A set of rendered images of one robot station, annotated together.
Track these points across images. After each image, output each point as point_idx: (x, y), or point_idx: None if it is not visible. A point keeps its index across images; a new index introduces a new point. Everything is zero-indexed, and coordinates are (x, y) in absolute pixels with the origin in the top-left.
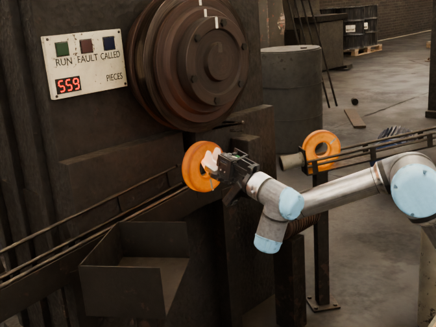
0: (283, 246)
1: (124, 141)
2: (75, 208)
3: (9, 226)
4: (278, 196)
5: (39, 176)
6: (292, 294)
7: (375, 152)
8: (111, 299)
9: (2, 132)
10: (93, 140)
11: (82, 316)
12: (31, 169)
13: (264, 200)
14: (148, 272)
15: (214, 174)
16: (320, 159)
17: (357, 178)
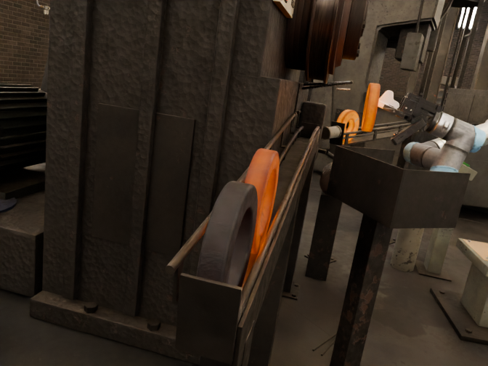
0: (331, 203)
1: (275, 76)
2: (272, 131)
3: (84, 168)
4: (473, 130)
5: (224, 91)
6: (331, 245)
7: (376, 133)
8: (419, 208)
9: (149, 35)
10: (271, 64)
11: (289, 250)
12: (186, 87)
13: (457, 134)
14: (460, 178)
15: (401, 112)
16: (351, 133)
17: (486, 128)
